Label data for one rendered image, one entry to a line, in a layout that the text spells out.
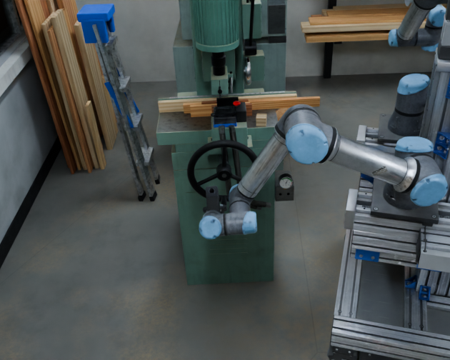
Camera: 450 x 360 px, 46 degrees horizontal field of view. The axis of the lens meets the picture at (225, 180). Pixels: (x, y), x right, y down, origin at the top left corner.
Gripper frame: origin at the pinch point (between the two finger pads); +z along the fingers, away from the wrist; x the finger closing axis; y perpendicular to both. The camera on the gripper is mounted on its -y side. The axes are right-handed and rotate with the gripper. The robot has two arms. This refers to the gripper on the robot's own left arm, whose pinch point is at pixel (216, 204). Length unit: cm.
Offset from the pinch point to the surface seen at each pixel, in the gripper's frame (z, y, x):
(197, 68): 35, -56, -6
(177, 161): 16.9, -17.2, -16.4
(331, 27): 199, -93, 79
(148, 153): 114, -16, -49
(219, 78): 14, -50, 5
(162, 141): 11.9, -26.1, -21.1
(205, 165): 18.9, -14.2, -4.9
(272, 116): 20.0, -32.4, 25.2
